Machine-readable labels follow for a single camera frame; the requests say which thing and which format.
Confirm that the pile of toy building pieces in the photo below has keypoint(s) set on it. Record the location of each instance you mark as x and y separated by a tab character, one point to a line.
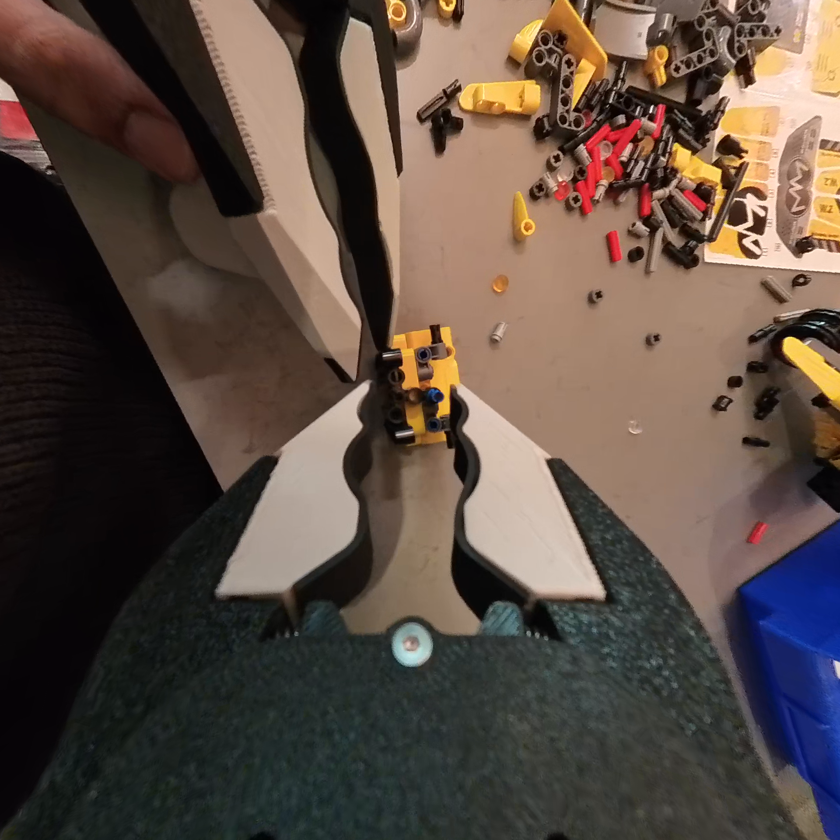
623	144

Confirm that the blue storage bin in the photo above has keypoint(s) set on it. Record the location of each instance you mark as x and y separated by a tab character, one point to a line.
800	656

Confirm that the black cross connector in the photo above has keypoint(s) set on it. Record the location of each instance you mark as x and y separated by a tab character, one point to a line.
446	128

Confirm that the yellow sticker sheet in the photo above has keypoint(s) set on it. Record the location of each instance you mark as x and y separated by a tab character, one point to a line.
761	131

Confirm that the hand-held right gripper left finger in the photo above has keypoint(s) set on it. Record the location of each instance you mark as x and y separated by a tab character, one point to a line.
295	518

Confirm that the person's left hand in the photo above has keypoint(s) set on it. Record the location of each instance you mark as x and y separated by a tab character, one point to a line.
98	85

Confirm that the orange round stud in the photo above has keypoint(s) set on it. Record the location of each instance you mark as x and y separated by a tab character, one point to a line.
500	283

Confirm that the yellow tooth piece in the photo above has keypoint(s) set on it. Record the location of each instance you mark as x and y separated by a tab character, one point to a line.
522	220

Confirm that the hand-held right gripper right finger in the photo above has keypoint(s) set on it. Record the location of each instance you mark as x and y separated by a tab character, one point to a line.
525	525

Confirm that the scattered small black connectors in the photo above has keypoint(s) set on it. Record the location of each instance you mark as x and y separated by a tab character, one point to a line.
764	397

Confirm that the yellow curved panel piece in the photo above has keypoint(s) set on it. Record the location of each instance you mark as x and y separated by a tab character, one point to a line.
499	98

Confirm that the small yellow toy brick assembly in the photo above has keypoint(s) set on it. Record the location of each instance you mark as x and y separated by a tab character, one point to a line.
413	342

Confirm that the yellow black toy vehicle model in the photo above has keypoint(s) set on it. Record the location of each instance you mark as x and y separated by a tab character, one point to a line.
807	354

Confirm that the light grey toy pin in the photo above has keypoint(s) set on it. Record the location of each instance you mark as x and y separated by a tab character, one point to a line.
499	332

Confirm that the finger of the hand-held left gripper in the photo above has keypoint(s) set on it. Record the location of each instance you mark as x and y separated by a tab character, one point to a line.
275	164
377	164

